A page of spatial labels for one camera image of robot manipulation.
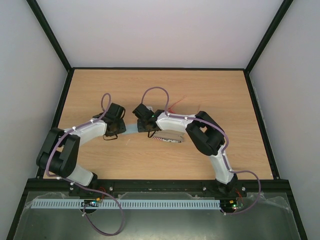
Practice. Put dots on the stars and stripes glasses case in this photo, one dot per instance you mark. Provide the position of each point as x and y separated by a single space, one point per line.
168 137

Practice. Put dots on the red sunglasses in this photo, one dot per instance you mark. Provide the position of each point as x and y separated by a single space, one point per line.
184 106

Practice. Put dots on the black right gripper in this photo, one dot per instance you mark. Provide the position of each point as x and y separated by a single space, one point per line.
144 125

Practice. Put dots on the black left frame post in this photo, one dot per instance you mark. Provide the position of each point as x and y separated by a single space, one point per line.
38 13

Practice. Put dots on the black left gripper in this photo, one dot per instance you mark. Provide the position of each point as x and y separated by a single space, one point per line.
122 129

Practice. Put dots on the black right frame post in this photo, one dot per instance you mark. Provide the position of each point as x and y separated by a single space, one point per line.
278 17

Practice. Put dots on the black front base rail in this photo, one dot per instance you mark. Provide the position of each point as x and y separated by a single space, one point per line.
201 188

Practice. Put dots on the light blue cleaning cloth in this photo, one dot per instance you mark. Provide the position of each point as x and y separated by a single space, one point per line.
131 129

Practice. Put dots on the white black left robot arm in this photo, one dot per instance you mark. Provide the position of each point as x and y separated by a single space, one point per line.
59 152

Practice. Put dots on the light blue slotted cable duct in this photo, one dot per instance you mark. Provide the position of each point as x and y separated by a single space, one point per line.
127 204

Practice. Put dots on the black frame post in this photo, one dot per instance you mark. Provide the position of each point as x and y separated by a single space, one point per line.
38 13
278 17

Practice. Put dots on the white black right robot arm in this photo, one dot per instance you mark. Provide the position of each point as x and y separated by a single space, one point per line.
206 135

